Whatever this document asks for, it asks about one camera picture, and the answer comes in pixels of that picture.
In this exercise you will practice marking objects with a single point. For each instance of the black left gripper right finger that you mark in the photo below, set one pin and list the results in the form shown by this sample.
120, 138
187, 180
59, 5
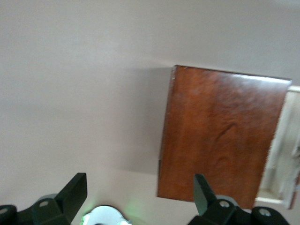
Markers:
206, 201

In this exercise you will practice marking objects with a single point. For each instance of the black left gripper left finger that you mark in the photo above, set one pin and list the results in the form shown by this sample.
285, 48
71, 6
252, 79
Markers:
68, 199

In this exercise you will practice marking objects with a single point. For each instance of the dark wooden drawer cabinet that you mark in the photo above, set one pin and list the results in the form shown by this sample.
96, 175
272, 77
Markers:
218, 131

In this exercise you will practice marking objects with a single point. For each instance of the table cover sheet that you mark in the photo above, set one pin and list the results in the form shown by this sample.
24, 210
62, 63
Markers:
70, 93

